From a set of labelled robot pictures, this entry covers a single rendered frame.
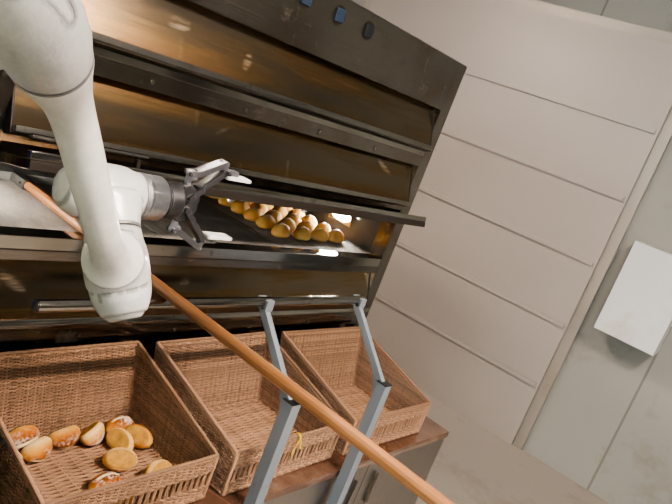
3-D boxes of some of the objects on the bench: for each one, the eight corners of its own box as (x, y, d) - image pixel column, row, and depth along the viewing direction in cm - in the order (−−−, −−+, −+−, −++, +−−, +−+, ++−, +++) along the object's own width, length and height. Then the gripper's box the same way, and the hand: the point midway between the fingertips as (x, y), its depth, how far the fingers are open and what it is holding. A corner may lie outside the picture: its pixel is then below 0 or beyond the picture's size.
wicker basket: (257, 389, 279) (279, 329, 273) (341, 376, 324) (361, 324, 318) (341, 458, 251) (368, 393, 245) (420, 433, 296) (445, 377, 290)
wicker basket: (-64, 444, 181) (-40, 352, 175) (115, 411, 227) (139, 337, 221) (24, 564, 155) (56, 461, 149) (207, 499, 200) (237, 418, 194)
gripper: (166, 132, 134) (244, 150, 151) (130, 248, 139) (209, 253, 156) (189, 144, 130) (267, 161, 147) (151, 264, 135) (230, 267, 152)
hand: (233, 208), depth 151 cm, fingers open, 13 cm apart
